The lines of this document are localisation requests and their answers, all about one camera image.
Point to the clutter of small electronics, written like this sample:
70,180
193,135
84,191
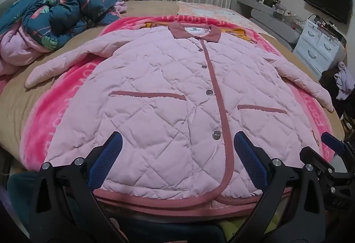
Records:
273,4

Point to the light pink checkered blanket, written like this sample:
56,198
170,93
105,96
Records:
210,10

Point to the yellow-green cloth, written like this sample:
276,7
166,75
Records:
226,232

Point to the pink quilted jacket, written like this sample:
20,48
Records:
166,79

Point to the bed with tan sheet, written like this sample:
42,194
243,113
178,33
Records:
16,101

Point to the grey curved shelf unit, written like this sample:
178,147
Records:
266,13

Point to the blue flamingo print duvet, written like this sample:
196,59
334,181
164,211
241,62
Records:
55,15

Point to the pink printed fleece blanket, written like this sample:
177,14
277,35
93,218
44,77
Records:
63,110

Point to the white drawer cabinet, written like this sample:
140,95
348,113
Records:
316,43

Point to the purple cloth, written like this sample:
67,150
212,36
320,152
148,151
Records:
344,79

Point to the dark cloth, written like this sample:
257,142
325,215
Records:
328,79

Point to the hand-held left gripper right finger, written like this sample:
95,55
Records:
249,159

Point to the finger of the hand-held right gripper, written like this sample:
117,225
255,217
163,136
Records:
316,158
331,141

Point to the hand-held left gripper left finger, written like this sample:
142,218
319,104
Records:
106,157

